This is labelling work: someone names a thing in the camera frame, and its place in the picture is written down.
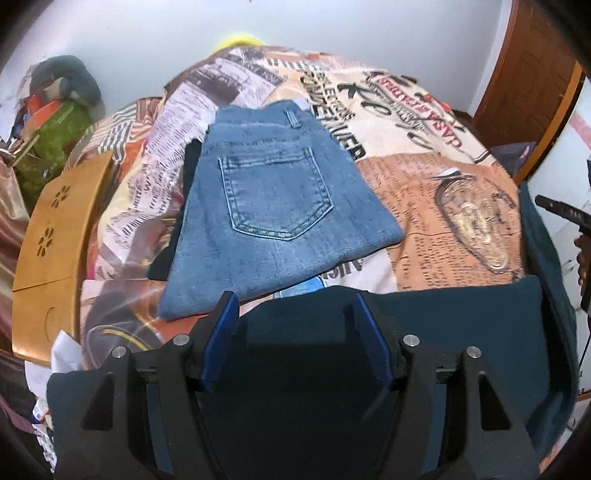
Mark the printed blanket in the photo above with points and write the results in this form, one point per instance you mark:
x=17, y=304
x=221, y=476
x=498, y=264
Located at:
x=415, y=115

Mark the yellow wooden board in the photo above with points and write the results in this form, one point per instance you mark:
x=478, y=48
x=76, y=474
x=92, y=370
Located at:
x=51, y=240

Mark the folded blue jeans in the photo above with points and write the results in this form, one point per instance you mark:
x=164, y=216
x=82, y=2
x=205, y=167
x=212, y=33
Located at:
x=268, y=194

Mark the green patterned bag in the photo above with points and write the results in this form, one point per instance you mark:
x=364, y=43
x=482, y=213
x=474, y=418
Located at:
x=51, y=143

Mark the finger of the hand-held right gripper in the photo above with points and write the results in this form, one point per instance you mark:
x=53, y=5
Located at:
x=561, y=208

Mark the dark teal pants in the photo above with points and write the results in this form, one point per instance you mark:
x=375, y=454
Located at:
x=461, y=314

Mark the person's right hand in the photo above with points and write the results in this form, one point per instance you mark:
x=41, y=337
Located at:
x=584, y=258

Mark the brown wooden door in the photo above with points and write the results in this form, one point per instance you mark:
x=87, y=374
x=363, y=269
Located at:
x=521, y=78

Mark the yellow round thing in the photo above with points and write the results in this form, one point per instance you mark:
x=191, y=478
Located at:
x=240, y=40

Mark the black cloth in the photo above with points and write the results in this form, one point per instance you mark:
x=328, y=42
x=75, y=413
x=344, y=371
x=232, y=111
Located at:
x=178, y=221

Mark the grey plush cushion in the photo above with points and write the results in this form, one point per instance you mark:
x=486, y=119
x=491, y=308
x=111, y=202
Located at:
x=64, y=74

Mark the white crumpled cloth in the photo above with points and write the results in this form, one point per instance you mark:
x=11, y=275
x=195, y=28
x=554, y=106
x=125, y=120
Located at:
x=60, y=350

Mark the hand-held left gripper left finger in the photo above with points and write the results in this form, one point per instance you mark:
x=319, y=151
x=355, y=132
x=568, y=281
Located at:
x=220, y=341

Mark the dark blue cloth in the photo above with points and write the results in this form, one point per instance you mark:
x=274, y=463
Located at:
x=512, y=157

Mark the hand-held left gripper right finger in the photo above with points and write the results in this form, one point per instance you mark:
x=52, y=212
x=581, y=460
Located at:
x=369, y=334

